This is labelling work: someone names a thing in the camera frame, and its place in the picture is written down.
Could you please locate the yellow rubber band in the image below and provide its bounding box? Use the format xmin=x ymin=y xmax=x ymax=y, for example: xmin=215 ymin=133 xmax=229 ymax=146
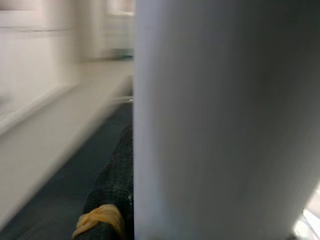
xmin=72 ymin=203 xmax=126 ymax=240

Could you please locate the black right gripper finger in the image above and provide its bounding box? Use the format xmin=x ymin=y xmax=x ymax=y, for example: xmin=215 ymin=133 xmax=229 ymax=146
xmin=72 ymin=123 xmax=135 ymax=240

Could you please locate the white plastic table leg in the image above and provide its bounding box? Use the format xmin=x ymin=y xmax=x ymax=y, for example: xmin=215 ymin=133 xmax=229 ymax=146
xmin=132 ymin=0 xmax=320 ymax=240

